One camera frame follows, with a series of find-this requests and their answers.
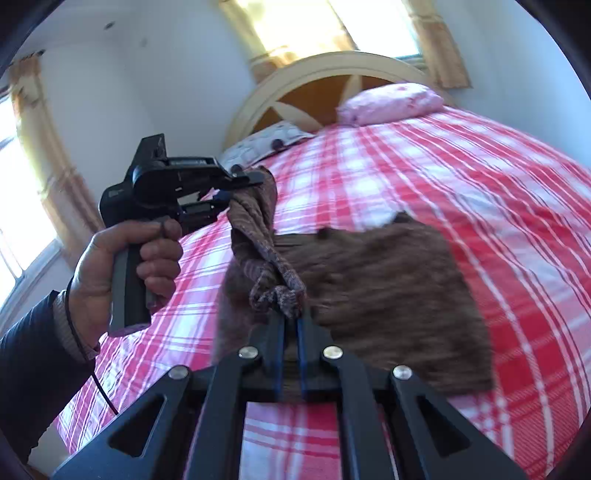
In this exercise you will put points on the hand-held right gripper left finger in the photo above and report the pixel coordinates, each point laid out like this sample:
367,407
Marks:
279,357

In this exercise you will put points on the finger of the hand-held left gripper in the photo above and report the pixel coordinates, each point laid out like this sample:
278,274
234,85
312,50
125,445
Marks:
247,177
210,207

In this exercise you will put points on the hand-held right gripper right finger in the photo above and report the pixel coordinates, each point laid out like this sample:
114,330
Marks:
302,357

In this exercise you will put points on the brown knit sweater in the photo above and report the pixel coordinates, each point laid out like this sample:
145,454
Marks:
392,286

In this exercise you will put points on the person's left forearm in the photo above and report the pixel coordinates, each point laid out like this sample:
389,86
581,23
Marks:
32,369

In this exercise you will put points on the person's left hand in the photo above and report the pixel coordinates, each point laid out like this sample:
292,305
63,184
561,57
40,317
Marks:
92,277

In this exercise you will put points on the white dotted pillow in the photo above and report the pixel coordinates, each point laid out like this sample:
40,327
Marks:
263,141

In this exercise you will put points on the cream wooden headboard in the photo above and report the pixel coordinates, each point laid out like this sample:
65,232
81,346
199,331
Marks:
300,69

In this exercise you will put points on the bright window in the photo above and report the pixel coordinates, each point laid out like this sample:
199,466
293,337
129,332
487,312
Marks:
18,207
378,23

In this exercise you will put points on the pink pillow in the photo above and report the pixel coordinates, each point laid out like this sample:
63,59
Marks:
392,104

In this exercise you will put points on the red plaid bed sheet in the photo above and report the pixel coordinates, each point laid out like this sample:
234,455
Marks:
461,175

